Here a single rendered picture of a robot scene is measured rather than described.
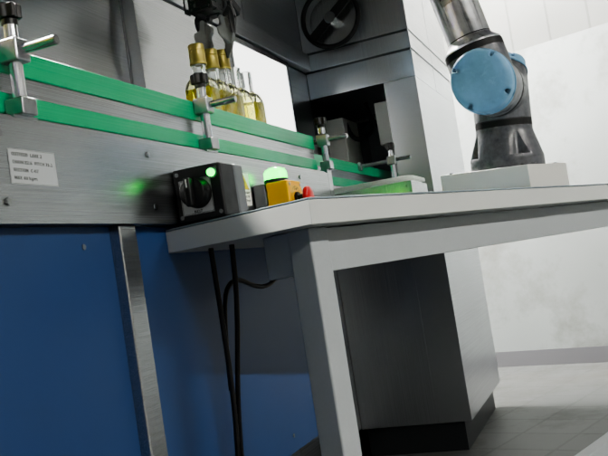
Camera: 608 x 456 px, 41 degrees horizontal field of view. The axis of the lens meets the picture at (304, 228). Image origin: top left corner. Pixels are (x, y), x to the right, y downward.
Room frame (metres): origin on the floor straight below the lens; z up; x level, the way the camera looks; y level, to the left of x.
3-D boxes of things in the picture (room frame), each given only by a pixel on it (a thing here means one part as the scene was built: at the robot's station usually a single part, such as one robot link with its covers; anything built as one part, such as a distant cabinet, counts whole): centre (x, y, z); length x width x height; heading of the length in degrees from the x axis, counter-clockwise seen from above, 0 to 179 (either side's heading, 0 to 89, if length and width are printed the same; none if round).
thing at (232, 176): (1.22, 0.13, 0.79); 0.08 x 0.08 x 0.08; 70
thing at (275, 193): (1.49, 0.03, 0.79); 0.07 x 0.07 x 0.07; 70
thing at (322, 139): (1.91, -0.05, 0.95); 0.17 x 0.03 x 0.12; 70
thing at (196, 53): (1.69, 0.17, 1.14); 0.04 x 0.04 x 0.04
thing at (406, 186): (2.00, -0.16, 0.79); 0.27 x 0.17 x 0.08; 70
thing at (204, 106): (1.34, 0.11, 0.94); 0.07 x 0.04 x 0.13; 70
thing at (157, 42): (2.14, 0.14, 1.15); 0.90 x 0.03 x 0.34; 160
